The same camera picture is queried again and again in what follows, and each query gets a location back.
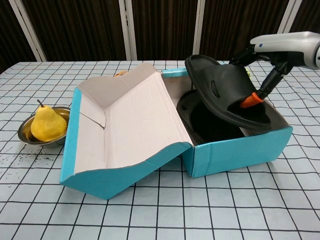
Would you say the white black checkered tablecloth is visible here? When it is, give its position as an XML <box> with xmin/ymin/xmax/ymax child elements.
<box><xmin>0</xmin><ymin>56</ymin><xmax>320</xmax><ymax>240</ymax></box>

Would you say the yellow pear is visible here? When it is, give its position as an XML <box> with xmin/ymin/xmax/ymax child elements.
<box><xmin>30</xmin><ymin>99</ymin><xmax>68</xmax><ymax>143</ymax></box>

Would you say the light blue shoe box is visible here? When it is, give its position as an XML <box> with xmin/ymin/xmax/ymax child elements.
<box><xmin>59</xmin><ymin>62</ymin><xmax>294</xmax><ymax>201</ymax></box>

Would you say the black rubber slipper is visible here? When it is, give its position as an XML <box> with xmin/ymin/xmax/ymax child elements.
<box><xmin>184</xmin><ymin>54</ymin><xmax>272</xmax><ymax>132</ymax></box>
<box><xmin>176</xmin><ymin>91</ymin><xmax>247</xmax><ymax>145</ymax></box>

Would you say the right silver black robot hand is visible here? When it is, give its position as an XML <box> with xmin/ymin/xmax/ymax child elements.
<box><xmin>229</xmin><ymin>31</ymin><xmax>320</xmax><ymax>110</ymax></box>

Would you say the white partition frame post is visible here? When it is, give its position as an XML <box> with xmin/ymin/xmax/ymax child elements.
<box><xmin>274</xmin><ymin>0</ymin><xmax>298</xmax><ymax>35</ymax></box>
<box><xmin>11</xmin><ymin>0</ymin><xmax>48</xmax><ymax>62</ymax></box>
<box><xmin>192</xmin><ymin>0</ymin><xmax>213</xmax><ymax>61</ymax></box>
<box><xmin>118</xmin><ymin>0</ymin><xmax>137</xmax><ymax>61</ymax></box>

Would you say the steel bowl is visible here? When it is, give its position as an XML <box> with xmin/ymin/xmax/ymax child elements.
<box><xmin>17</xmin><ymin>106</ymin><xmax>72</xmax><ymax>150</ymax></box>

